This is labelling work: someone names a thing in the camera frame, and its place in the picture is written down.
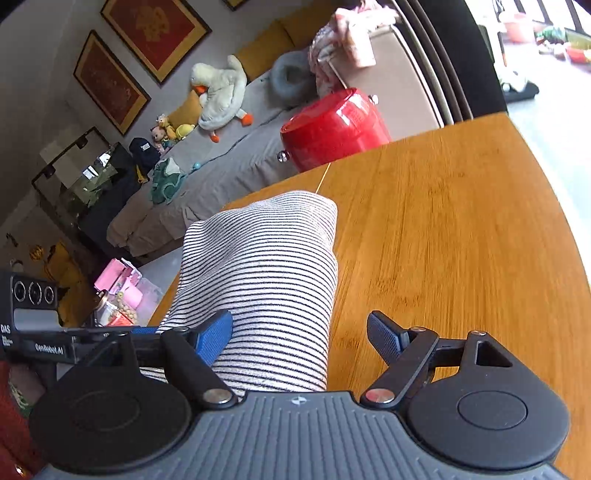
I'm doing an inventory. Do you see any white goose plush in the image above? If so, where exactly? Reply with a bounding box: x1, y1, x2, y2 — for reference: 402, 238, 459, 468
191, 54, 254, 143

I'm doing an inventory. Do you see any pink and yellow doll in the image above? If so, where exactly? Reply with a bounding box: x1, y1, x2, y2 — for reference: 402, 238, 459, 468
150, 114, 177, 155

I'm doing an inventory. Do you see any pink toy box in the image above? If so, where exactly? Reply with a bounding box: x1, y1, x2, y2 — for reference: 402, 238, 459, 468
95, 258, 144, 301

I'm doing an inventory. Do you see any red round stool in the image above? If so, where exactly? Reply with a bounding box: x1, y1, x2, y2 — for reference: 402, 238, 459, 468
279, 88, 392, 174

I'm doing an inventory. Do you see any striped knit garment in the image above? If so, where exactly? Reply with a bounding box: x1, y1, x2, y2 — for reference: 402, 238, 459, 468
139, 190, 340, 400

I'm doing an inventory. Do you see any pink basin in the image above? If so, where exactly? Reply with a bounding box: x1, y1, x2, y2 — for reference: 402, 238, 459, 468
499, 11, 536, 44

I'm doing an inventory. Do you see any green toy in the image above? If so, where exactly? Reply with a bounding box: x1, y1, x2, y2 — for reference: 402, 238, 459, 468
538, 25, 568, 44

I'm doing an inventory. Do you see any yellow throw pillow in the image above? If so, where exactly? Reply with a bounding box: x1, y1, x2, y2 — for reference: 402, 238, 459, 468
168, 90, 204, 127

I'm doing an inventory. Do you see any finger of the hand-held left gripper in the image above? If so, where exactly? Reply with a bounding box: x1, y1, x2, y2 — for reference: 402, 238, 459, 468
76, 325, 161, 361

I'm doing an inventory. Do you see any green cloth on sofa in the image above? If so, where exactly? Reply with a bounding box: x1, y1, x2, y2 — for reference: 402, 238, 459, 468
150, 158, 188, 205

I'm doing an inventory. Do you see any glass fish tank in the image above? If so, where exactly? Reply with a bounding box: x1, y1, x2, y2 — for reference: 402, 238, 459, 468
32, 127, 125, 217

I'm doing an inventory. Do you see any yellow bag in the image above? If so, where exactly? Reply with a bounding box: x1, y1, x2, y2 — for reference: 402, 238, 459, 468
44, 240, 95, 324

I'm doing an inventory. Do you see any mustard sofa back cushion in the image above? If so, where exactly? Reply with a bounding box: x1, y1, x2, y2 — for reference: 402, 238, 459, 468
281, 0, 352, 49
233, 21, 296, 84

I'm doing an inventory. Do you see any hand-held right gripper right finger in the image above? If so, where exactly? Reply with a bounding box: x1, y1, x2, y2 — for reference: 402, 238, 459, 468
360, 310, 514, 407

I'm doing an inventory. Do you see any large red framed picture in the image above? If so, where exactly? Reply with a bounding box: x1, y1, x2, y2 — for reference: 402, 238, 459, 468
100, 0, 212, 84

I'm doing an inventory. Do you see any grey neck pillow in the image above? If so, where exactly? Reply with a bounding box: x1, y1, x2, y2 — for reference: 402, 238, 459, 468
269, 50, 319, 103

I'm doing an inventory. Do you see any pink clothes pile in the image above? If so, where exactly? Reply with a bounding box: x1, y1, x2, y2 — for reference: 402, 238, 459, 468
308, 7, 398, 97

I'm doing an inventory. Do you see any grey covered sofa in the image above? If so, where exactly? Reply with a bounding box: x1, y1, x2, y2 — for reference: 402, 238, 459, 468
106, 14, 444, 259

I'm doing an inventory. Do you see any dark navy bag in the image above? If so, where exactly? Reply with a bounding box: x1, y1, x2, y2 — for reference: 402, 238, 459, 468
128, 137, 161, 178

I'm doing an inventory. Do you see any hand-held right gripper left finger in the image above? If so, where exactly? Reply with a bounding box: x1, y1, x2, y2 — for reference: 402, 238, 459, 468
62, 309, 238, 409

